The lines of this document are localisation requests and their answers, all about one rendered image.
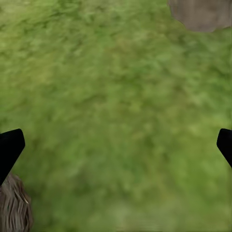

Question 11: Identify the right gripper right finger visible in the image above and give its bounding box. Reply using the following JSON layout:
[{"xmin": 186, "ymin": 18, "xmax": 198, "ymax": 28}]
[{"xmin": 217, "ymin": 128, "xmax": 232, "ymax": 166}]

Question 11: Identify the wicker basket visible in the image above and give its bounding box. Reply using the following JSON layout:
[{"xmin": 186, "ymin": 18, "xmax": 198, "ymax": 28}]
[{"xmin": 0, "ymin": 174, "xmax": 33, "ymax": 232}]

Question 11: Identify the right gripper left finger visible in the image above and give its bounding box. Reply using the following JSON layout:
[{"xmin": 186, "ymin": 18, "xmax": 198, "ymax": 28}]
[{"xmin": 0, "ymin": 129, "xmax": 25, "ymax": 187}]

